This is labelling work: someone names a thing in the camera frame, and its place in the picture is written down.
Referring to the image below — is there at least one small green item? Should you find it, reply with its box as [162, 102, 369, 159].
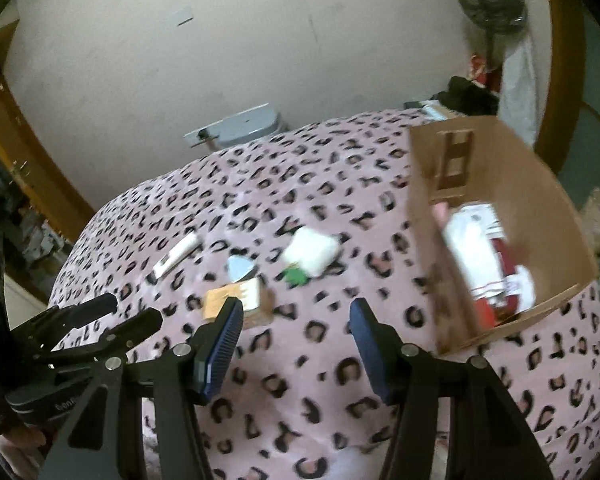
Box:
[280, 266, 314, 289]

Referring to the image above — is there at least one white hanging cloth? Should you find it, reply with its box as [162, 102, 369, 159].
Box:
[497, 35, 544, 149]

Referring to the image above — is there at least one cluttered shelf of boxes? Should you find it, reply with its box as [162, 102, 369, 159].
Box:
[0, 145, 72, 272]

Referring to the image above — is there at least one pink leopard print blanket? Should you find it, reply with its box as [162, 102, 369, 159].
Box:
[45, 107, 600, 480]

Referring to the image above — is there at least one brown paper bag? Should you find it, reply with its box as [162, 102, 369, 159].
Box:
[577, 187, 600, 257]

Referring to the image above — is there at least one red and white packet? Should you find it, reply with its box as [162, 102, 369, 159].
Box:
[475, 235, 537, 327]

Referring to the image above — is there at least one orange and white box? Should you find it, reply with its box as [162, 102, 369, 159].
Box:
[201, 277, 276, 329]

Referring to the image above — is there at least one long white box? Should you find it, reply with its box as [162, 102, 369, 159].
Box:
[152, 232, 202, 281]

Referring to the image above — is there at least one wooden door frame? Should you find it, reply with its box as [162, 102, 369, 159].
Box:
[0, 20, 97, 242]

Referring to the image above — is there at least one brown cardboard box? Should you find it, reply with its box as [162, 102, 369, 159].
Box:
[407, 115, 600, 357]

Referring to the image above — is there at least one white soft packet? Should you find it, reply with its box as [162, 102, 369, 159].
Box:
[282, 227, 344, 279]

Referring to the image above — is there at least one pile of black clothes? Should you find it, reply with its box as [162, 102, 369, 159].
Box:
[432, 75, 501, 117]

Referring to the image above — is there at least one light blue small item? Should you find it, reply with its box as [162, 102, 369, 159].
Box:
[227, 255, 259, 284]

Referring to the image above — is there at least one grey plastic appliance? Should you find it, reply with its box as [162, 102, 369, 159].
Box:
[182, 103, 284, 149]

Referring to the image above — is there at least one wooden framed sliding door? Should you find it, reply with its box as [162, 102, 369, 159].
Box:
[532, 0, 600, 201]

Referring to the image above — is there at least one black standing fan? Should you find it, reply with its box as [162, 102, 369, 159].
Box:
[454, 0, 528, 74]

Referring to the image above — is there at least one red printed item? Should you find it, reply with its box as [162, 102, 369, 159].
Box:
[470, 52, 494, 87]

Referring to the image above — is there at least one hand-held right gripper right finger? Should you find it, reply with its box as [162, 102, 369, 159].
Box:
[349, 297, 556, 480]

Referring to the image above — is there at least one white plastic packet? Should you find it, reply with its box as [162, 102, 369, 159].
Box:
[442, 210, 507, 302]

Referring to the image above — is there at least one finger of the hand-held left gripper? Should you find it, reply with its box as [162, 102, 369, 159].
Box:
[99, 308, 164, 347]
[42, 293, 119, 332]

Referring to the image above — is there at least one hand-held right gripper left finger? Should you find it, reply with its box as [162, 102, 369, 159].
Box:
[37, 296, 245, 480]

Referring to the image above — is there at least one person's left hand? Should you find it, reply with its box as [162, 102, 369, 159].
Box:
[0, 422, 48, 454]

